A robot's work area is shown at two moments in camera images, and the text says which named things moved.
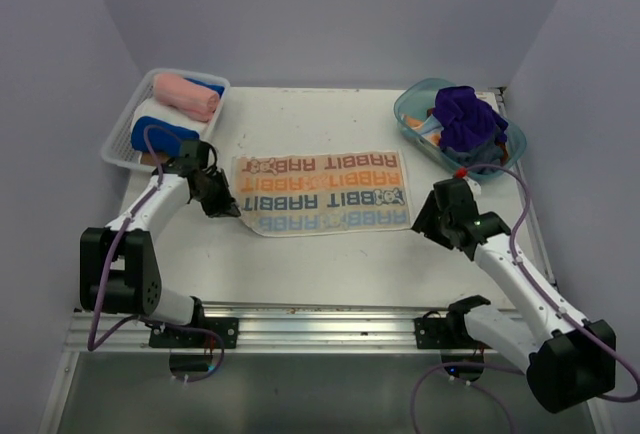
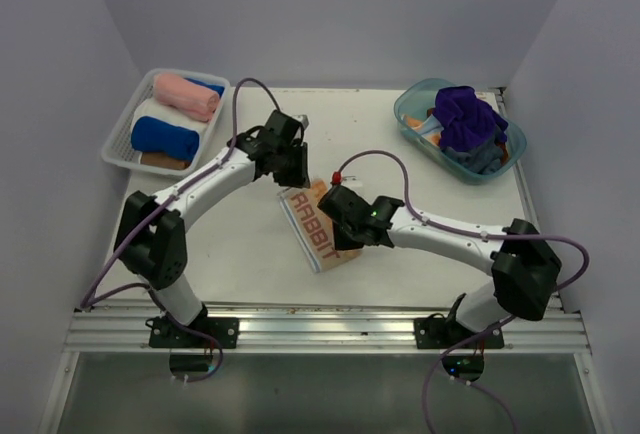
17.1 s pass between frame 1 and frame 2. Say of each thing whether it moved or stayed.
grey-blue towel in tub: stayed
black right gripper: moved
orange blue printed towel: moved
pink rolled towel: stayed
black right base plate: stayed
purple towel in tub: stayed
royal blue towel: stayed
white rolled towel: stayed
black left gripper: moved
